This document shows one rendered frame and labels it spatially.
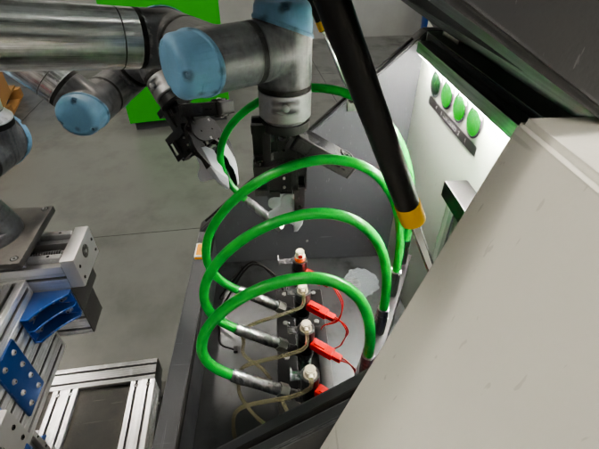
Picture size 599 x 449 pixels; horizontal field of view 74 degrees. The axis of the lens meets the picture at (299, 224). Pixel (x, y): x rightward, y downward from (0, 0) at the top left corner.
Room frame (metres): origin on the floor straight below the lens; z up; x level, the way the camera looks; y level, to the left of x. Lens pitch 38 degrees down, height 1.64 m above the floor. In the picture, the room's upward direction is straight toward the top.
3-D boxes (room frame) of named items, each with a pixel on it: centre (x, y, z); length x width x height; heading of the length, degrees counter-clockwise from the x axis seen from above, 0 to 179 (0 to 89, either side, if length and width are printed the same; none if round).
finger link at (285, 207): (0.54, 0.02, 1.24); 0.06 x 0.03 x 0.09; 93
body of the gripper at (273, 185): (0.55, 0.03, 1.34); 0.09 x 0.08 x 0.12; 93
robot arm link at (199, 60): (0.51, 0.11, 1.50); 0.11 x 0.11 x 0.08; 37
